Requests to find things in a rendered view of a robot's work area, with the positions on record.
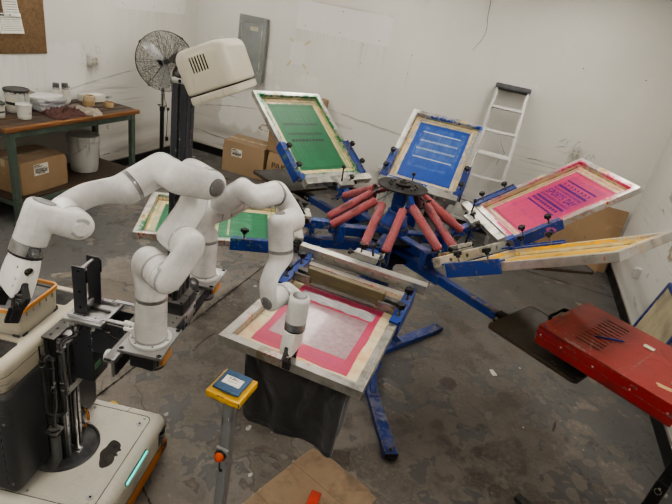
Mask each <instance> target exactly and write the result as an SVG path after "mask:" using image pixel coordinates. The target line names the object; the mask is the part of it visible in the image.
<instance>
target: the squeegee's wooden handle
mask: <svg viewBox="0 0 672 504"><path fill-rule="evenodd" d="M307 275H308V276H310V282H309V283H311V282H314V283H317V284H320V285H323V286H326V287H328V288H331V289H334V290H337V291H340V292H343V293H346V294H348V295H351V296H354V297H357V298H360V299H363V300H366V301H368V302H371V303H374V304H375V306H377V304H378V300H380V301H383V302H384V299H385V295H386V292H385V291H383V290H380V289H377V288H374V287H371V286H368V285H365V284H362V283H359V282H356V281H353V280H350V279H347V278H344V277H342V276H339V275H336V274H333V273H330V272H327V271H324V270H321V269H318V268H315V267H312V266H310V267H309V268H308V272H307Z"/></svg>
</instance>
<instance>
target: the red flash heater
mask: <svg viewBox="0 0 672 504"><path fill-rule="evenodd" d="M535 334H536V337H535V340H534V342H535V343H537V344H538V345H540V346H541V347H543V348H544V349H546V350H548V351H549V352H551V353H552V354H554V355H556V356H557V357H559V358H560V359H562V360H563V361H565V362H567V363H568V364H570V365H571V366H573V367H574V368H576V369H578V370H579V371H581V372H582V373H584V374H585V375H587V376H589V377H590V378H592V379H593V380H595V381H596V382H598V383H600V384H601V385H603V386H604V387H606V388H608V389H609V390H611V391H612V392H614V393H615V394H617V395H619V396H620V397H622V398H623V399H625V400H626V401H628V402H630V403H631V404H633V405H634V406H636V407H637V408H639V409H641V410H642V411H644V412H645V413H647V414H649V415H650V416H652V417H653V418H655V419H656V420H658V421H660V422H661V423H663V424H664V425H666V426H667V427H669V428H670V427H671V425H672V347H671V346H669V345H667V344H666V343H664V342H662V341H660V340H658V339H656V338H654V337H652V336H651V335H649V334H647V333H645V332H643V331H641V330H639V329H637V328H635V327H634V326H632V325H630V324H628V323H626V322H624V321H622V320H620V319H619V318H617V317H615V316H613V315H611V314H609V313H607V312H605V311H604V310H602V309H600V308H598V307H596V306H594V305H592V304H590V303H588V302H586V303H584V304H582V305H579V306H577V307H575V308H573V309H571V310H569V311H567V312H565V313H563V314H561V315H559V316H556V317H554V318H552V319H550V320H548V321H546V322H544V323H542V324H540V325H539V326H538V328H537V331H536V333H535ZM595 335H596V336H601V337H607V338H613V339H618V340H623V341H626V342H620V341H614V340H609V339H603V338H597V337H595ZM644 344H647V345H649V346H651V347H653V348H654V349H655V351H653V352H652V351H650V350H648V349H646V348H644V347H643V345H644Z"/></svg>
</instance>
